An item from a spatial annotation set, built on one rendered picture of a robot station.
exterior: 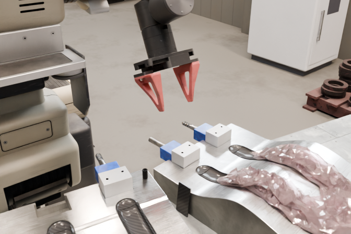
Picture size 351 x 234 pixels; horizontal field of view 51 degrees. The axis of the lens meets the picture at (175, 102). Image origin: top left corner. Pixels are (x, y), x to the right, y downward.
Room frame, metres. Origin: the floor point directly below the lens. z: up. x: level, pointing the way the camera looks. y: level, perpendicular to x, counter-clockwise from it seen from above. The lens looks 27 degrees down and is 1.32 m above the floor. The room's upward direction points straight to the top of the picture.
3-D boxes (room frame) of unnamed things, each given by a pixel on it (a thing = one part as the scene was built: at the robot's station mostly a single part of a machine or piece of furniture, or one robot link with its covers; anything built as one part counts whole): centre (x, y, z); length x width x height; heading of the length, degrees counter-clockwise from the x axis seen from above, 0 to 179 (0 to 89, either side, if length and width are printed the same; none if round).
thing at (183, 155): (0.68, 0.01, 0.85); 0.13 x 0.05 x 0.05; 45
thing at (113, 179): (0.55, 0.13, 0.89); 0.13 x 0.05 x 0.05; 27
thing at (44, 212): (0.47, 0.20, 0.87); 0.05 x 0.05 x 0.04; 28
